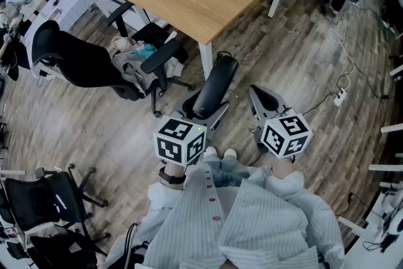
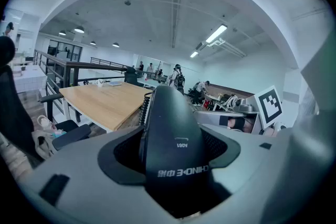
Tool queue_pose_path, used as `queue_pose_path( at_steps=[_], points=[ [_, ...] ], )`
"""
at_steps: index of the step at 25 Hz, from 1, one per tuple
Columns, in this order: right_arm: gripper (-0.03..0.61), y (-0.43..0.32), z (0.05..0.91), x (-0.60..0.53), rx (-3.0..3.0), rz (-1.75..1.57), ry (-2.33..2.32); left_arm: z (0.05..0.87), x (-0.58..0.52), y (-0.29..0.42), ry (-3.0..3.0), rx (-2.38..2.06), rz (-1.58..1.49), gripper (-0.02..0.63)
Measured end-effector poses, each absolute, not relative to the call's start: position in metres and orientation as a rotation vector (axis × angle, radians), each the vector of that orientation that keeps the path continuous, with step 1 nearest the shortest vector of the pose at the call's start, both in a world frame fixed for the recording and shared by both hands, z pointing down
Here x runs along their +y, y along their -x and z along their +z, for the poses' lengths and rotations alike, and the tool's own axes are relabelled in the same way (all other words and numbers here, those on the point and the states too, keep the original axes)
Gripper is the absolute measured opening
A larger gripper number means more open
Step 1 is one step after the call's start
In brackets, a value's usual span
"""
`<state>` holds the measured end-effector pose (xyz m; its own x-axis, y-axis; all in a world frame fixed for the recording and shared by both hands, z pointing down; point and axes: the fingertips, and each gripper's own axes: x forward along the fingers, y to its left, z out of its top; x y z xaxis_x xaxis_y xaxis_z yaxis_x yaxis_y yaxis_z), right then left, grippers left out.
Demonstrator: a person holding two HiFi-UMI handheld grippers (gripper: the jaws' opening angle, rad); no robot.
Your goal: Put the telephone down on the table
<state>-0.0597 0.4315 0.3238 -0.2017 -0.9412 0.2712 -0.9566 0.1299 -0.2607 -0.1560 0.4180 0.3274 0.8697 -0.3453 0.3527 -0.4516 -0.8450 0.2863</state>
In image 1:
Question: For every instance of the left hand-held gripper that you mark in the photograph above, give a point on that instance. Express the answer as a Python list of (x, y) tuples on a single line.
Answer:
[(179, 141)]

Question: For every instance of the black telephone handset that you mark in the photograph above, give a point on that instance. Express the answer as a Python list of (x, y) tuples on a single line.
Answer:
[(217, 85)]

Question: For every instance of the person's blue jeans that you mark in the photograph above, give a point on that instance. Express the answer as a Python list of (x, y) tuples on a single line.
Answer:
[(226, 170)]

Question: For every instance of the white power strip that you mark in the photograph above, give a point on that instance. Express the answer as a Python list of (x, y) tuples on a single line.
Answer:
[(340, 97)]

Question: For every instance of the white table frame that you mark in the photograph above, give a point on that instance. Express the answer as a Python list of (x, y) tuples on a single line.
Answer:
[(390, 128)]

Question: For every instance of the grey jacket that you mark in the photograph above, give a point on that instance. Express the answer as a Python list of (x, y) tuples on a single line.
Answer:
[(132, 72)]

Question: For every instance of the person's left forearm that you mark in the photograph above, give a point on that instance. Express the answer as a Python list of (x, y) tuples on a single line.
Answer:
[(176, 168)]

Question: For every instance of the white and pink bag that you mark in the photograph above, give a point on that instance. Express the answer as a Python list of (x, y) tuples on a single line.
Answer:
[(121, 43)]

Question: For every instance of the black office chair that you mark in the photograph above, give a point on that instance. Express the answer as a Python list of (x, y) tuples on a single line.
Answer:
[(78, 60), (47, 198), (63, 249)]

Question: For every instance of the person's right forearm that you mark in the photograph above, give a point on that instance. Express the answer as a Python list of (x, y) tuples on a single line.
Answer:
[(281, 167)]

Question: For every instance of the teal cloth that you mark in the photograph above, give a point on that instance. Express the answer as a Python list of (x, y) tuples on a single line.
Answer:
[(146, 52)]

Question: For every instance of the white checkered cloth table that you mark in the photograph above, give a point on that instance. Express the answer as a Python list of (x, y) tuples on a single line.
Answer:
[(72, 3)]

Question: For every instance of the person's striped shirt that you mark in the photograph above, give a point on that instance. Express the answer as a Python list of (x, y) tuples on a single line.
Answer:
[(252, 223)]

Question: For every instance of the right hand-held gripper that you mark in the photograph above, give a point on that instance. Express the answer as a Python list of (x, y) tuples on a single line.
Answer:
[(283, 135)]

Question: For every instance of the person's white shoe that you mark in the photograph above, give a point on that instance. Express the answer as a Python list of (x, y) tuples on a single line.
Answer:
[(210, 152), (230, 153)]

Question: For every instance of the white headset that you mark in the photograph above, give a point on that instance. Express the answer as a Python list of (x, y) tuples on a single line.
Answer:
[(392, 214)]

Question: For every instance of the black wristwatch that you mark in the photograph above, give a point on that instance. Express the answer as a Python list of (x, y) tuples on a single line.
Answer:
[(171, 179)]

